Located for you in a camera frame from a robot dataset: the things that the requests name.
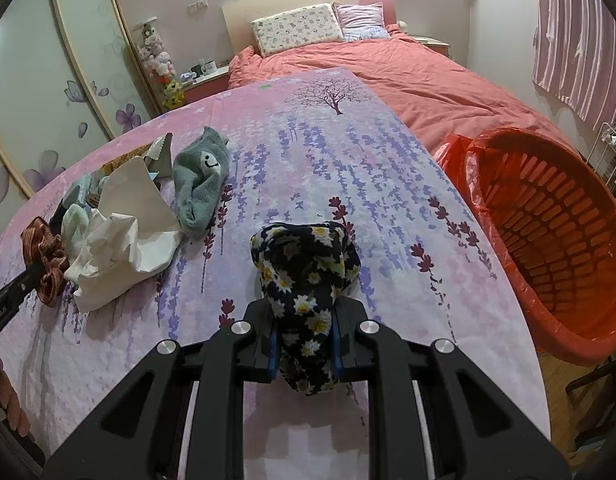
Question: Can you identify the red plastic laundry basket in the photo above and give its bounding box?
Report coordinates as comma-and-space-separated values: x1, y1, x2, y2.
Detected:
432, 127, 616, 367

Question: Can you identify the wardrobe with purple flower doors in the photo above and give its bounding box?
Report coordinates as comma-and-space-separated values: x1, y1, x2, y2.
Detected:
0, 0, 161, 241

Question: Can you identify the dark floral sock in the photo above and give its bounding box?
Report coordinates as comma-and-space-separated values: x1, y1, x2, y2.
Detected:
250, 220, 363, 397

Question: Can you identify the orange plastic basket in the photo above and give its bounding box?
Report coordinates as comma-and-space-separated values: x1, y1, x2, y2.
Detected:
462, 127, 616, 366

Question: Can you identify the cream and pink headboard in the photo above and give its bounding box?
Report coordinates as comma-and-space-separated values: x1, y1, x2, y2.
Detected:
222, 0, 395, 56

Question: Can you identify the brown ribbon scrunchie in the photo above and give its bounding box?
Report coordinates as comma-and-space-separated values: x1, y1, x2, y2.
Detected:
20, 216, 71, 308

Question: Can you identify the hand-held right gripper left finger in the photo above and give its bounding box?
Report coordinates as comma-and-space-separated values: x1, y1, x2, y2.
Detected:
42, 297, 281, 480

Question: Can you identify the cream nightstand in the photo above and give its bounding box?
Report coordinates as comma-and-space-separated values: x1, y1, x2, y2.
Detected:
410, 35, 451, 58

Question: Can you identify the grey-green smiley face sock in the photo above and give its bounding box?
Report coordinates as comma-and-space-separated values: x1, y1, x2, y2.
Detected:
172, 127, 232, 240

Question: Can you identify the dark chair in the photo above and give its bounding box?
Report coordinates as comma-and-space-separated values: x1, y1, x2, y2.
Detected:
565, 355, 616, 451

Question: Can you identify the bed with coral duvet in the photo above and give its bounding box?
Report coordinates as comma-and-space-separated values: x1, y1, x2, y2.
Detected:
228, 25, 588, 161

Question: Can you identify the purple floral printed tablecloth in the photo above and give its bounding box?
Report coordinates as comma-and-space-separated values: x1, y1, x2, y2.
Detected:
0, 66, 548, 480

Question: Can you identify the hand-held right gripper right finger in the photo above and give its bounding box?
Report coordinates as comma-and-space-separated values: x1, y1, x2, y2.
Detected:
330, 297, 573, 480

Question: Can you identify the crumpled white tissue paper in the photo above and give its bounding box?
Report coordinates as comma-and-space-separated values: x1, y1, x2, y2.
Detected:
63, 157, 185, 312

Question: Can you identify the blue tissue packet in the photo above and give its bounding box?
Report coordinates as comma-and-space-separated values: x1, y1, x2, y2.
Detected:
68, 175, 106, 207

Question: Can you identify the pink striped curtain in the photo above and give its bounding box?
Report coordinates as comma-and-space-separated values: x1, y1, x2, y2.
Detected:
530, 0, 616, 133

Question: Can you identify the white wire rack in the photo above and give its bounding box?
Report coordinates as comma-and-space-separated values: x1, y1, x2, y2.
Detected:
585, 121, 616, 196

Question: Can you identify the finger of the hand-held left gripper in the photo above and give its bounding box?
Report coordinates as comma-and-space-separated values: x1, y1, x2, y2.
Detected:
0, 260, 46, 346

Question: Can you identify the brown snack wrapper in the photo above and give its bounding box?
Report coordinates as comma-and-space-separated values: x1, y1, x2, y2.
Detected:
102, 132, 175, 181

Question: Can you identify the pink striped pillow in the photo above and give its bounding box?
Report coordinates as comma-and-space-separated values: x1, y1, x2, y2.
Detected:
333, 2, 391, 42

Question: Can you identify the yellow-green plush toy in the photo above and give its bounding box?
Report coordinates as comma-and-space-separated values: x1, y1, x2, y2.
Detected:
163, 79, 186, 110

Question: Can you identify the white patterned pillow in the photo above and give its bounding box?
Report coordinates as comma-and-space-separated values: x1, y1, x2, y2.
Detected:
250, 2, 345, 58

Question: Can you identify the pink and white nightstand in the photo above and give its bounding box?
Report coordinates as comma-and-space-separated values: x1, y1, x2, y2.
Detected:
180, 67, 231, 106

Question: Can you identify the pale blue cloth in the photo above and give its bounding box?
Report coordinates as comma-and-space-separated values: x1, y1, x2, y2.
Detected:
61, 204, 96, 257

